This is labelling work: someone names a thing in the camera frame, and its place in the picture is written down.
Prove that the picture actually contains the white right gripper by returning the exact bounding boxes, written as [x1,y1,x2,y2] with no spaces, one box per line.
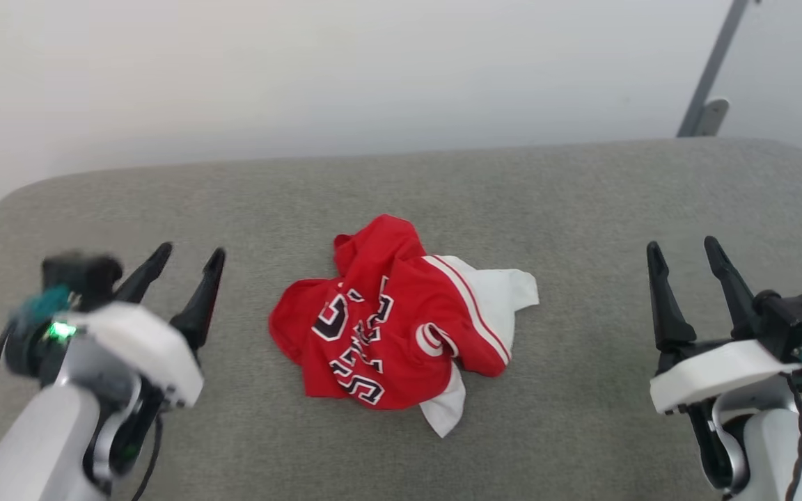
[646,236,802,417]

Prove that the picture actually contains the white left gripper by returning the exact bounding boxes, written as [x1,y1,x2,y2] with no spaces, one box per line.
[60,241,226,409]

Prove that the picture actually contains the red Bulls 23 jersey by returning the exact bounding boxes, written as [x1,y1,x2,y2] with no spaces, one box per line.
[268,214,540,439]

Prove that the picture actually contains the grey metal pole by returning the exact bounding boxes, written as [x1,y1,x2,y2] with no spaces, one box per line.
[677,0,754,138]

